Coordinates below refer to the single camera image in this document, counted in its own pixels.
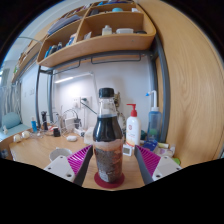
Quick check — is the dark drink bottle black cap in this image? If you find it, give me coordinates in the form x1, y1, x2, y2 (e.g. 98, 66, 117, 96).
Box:
92, 87, 125, 184

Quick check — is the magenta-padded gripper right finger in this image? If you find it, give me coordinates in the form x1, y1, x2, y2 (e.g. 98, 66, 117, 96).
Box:
133, 144, 184, 186

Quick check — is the green packet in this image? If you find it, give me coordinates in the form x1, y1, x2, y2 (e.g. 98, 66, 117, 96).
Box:
171, 156, 182, 166

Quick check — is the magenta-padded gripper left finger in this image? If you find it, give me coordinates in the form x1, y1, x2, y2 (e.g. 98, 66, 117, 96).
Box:
43, 144, 95, 187

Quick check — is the white oval gadget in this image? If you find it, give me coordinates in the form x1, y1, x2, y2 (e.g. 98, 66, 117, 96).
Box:
65, 134, 78, 143

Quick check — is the small white digital clock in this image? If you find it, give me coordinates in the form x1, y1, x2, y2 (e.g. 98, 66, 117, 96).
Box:
122, 143, 134, 157

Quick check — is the flat round red coaster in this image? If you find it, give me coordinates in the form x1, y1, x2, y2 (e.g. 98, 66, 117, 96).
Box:
93, 171, 126, 190

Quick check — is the white speckled cup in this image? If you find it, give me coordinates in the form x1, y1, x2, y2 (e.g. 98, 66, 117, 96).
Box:
49, 147, 73, 163

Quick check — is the blue spray bottle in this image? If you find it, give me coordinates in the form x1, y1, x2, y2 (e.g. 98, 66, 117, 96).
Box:
145, 89, 163, 143

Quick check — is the blue flat box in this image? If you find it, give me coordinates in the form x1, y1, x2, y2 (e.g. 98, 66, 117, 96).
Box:
142, 139, 159, 152

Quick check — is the wooden wardrobe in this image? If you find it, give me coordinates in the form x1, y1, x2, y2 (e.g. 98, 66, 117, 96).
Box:
138, 0, 224, 168

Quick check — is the small blue bottle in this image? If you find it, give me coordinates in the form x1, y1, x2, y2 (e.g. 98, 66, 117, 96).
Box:
30, 116, 38, 133

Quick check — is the tall black device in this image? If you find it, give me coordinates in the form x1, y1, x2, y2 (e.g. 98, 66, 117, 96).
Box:
40, 110, 49, 131

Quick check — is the white crumpled tissue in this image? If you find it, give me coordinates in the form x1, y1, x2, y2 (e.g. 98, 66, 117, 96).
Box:
83, 126, 95, 145

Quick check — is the small black jar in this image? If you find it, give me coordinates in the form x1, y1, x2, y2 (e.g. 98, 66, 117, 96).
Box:
53, 126, 62, 138

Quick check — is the white pump bottle red pump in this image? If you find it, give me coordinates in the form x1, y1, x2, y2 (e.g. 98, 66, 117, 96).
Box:
125, 103, 142, 148

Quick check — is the wooden shelf unit with items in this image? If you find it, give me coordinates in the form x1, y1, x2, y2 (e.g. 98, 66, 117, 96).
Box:
36, 0, 157, 69

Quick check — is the teal cushion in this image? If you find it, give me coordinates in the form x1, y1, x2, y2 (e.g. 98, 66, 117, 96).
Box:
1, 111, 22, 130

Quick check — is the grey metal frame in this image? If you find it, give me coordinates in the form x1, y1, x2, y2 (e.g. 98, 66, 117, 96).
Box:
34, 36, 171, 144

